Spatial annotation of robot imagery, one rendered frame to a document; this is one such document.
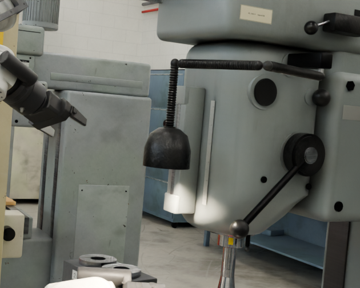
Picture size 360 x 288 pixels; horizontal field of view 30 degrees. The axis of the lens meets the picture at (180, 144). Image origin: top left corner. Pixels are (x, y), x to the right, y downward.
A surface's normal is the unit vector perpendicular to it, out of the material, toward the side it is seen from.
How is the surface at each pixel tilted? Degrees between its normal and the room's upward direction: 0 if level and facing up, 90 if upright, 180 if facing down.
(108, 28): 90
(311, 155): 90
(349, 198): 90
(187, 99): 90
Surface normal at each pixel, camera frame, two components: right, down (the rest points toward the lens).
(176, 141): 0.43, -0.22
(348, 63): 0.50, 0.09
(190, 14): -0.87, -0.05
